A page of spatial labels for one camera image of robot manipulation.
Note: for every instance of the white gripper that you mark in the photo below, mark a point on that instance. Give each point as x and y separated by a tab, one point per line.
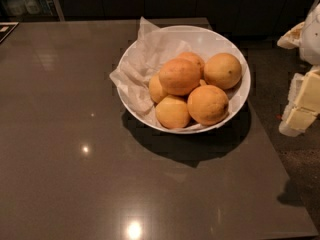
311	39

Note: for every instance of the white ceramic bowl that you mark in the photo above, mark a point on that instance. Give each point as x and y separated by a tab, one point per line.
213	40

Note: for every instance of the rear hidden orange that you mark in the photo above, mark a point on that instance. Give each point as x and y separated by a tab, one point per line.
193	58

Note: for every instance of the hidden orange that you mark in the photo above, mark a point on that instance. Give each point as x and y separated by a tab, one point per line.
156	91
193	58

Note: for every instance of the left hidden orange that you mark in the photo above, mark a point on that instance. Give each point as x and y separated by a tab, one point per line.
156	91

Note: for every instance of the crumpled white paper liner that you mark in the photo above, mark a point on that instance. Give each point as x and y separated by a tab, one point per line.
143	60

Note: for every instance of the clear plastic bottles on shelf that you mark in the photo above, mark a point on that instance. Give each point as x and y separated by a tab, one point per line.
19	8

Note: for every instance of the black framed panel at left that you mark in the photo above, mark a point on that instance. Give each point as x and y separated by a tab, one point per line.
6	28

